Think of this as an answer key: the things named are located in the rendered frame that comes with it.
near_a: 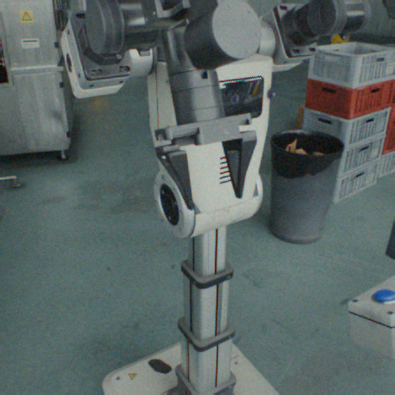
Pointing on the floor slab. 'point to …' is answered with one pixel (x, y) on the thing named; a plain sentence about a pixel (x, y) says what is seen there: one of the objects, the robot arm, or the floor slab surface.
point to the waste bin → (301, 184)
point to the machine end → (34, 79)
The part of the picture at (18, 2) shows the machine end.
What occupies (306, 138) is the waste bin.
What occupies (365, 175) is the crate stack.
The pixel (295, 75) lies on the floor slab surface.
